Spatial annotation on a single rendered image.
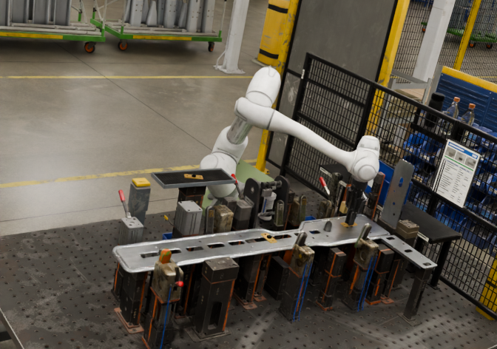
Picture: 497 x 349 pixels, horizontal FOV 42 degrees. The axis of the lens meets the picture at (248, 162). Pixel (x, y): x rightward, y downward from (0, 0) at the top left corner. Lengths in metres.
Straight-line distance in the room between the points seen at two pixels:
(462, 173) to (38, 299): 2.07
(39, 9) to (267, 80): 6.94
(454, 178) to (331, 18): 2.52
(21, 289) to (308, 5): 3.79
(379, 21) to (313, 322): 2.89
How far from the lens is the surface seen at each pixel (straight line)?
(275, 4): 10.71
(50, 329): 2.71
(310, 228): 3.11
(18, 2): 9.67
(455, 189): 3.45
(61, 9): 9.87
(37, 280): 2.98
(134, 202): 2.86
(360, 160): 2.87
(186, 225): 2.80
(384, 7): 5.23
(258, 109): 3.01
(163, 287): 2.45
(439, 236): 3.34
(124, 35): 10.05
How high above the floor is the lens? 2.32
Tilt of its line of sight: 21 degrees down
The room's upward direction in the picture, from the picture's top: 11 degrees clockwise
